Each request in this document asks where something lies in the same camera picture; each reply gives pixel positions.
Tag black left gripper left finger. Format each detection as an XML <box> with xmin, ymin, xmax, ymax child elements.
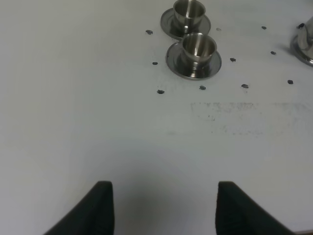
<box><xmin>46</xmin><ymin>181</ymin><xmax>114</xmax><ymax>235</ymax></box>

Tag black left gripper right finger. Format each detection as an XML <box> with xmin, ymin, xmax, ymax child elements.
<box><xmin>215</xmin><ymin>181</ymin><xmax>294</xmax><ymax>235</ymax></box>

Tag near stainless steel teacup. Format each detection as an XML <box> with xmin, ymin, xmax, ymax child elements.
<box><xmin>180</xmin><ymin>32</ymin><xmax>217</xmax><ymax>69</ymax></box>

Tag stainless steel teacup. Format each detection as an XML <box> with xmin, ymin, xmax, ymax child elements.
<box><xmin>173</xmin><ymin>0</ymin><xmax>206</xmax><ymax>33</ymax></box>
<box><xmin>180</xmin><ymin>32</ymin><xmax>217</xmax><ymax>69</ymax></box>

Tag steel teapot saucer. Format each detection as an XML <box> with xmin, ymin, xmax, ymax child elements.
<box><xmin>290</xmin><ymin>36</ymin><xmax>313</xmax><ymax>67</ymax></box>

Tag far stainless steel teacup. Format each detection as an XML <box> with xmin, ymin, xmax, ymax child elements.
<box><xmin>173</xmin><ymin>0</ymin><xmax>206</xmax><ymax>33</ymax></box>

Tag near steel saucer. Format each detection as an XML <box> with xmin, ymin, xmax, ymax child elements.
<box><xmin>165</xmin><ymin>42</ymin><xmax>222</xmax><ymax>80</ymax></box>

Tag far steel saucer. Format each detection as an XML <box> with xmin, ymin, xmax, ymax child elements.
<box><xmin>160</xmin><ymin>8</ymin><xmax>211</xmax><ymax>40</ymax></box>

